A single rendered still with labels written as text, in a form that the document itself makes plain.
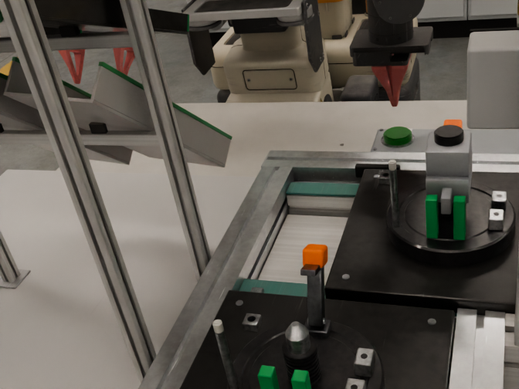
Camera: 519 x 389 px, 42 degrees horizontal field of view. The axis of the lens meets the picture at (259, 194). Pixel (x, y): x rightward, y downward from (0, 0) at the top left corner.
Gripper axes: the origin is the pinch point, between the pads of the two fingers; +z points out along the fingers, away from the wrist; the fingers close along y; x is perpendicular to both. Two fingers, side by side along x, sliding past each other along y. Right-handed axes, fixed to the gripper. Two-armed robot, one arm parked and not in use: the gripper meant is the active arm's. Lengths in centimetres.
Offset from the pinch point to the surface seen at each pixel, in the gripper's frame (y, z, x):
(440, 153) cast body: 8.2, -6.0, -24.4
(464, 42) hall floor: -4, 103, 272
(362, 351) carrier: 3.1, 1.7, -45.2
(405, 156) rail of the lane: 1.7, 6.3, -4.7
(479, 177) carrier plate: 11.7, 5.3, -11.2
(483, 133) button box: 11.7, 6.3, 1.6
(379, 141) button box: -2.4, 6.3, -0.7
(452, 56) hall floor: -10, 103, 253
